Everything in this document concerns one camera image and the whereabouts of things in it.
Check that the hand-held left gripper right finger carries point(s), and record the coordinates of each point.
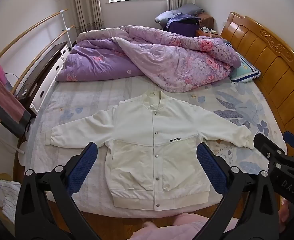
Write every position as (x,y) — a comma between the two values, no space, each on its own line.
(210,167)

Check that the dark purple cloth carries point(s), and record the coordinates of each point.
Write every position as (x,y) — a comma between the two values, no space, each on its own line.
(183,26)

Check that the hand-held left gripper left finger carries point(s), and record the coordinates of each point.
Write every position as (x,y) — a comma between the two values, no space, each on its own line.
(83,166)

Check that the wooden nightstand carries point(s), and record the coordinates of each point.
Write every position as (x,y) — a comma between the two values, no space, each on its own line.
(208,33)

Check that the striped white cloth pile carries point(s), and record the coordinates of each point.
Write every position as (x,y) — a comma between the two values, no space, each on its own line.
(9,197)

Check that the white dresser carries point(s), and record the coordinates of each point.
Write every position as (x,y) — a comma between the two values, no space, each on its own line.
(49,80)

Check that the black flat television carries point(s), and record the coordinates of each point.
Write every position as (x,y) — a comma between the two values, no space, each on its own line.
(42,67)

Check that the pale floral bed sheet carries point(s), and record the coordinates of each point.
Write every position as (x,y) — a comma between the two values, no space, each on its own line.
(87,110)

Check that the purple floral quilt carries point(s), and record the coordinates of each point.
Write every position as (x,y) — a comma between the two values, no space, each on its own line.
(99,62)

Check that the dusty rose towel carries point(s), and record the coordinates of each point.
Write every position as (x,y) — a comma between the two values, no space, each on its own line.
(7,102)

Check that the light blue striped pillow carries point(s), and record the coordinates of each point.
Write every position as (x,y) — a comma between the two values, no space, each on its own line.
(244,71)

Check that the wooden pole clothes rack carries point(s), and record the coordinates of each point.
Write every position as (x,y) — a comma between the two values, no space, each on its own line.
(37,25)

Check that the brown cloth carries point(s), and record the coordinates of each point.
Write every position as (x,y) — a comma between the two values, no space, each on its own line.
(206,20)

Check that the grey-blue pillow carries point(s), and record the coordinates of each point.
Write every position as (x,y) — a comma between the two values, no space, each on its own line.
(184,11)

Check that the white snap-button jacket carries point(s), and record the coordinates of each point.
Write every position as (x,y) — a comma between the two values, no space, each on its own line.
(137,135)

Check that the person's pink clothing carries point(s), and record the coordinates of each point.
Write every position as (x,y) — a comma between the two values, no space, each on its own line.
(186,226)

